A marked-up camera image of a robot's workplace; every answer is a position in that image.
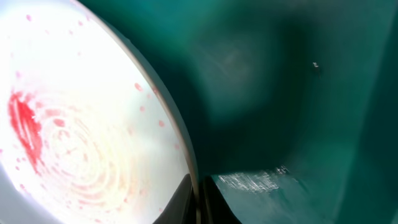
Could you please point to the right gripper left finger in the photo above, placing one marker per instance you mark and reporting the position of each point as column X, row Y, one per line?
column 181, row 207

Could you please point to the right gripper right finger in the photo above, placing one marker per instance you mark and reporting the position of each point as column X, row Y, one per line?
column 214, row 207

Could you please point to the light blue plate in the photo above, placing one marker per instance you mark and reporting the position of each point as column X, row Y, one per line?
column 89, row 133

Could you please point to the teal plastic tray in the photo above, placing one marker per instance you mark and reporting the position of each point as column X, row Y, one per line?
column 291, row 106

